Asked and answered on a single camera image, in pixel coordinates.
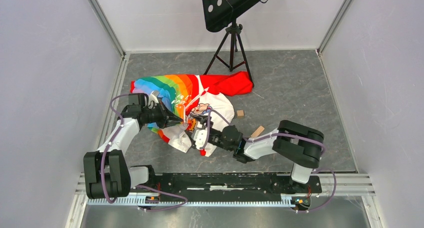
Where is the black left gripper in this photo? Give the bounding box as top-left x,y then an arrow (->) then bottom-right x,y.
141,100 -> 183,129

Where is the rainbow cartoon zip jacket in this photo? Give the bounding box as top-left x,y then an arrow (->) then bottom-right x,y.
130,71 -> 253,153

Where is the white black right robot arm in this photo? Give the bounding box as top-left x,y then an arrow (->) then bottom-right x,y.
187,117 -> 325,192

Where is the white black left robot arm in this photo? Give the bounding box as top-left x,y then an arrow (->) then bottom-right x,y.
83,92 -> 183,203

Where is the small wooden cube block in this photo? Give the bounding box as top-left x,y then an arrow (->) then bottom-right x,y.
236,110 -> 245,117

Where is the flat wooden plank block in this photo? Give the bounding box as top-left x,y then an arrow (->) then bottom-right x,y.
250,126 -> 265,138

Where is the black music stand tripod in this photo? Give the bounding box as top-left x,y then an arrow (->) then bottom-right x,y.
202,0 -> 268,81

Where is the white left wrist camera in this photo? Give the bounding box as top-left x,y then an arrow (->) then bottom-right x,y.
149,90 -> 160,104

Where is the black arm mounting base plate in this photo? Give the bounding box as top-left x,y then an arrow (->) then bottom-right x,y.
145,173 -> 322,202

